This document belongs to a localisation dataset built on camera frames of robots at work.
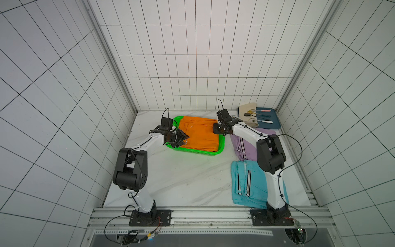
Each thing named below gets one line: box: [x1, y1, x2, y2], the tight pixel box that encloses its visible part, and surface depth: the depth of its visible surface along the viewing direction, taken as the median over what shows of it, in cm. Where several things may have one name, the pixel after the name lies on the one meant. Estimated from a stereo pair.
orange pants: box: [178, 115, 220, 153], surface depth 101 cm
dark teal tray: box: [256, 107, 281, 130], surface depth 116 cm
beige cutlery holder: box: [238, 102, 259, 129], surface depth 120 cm
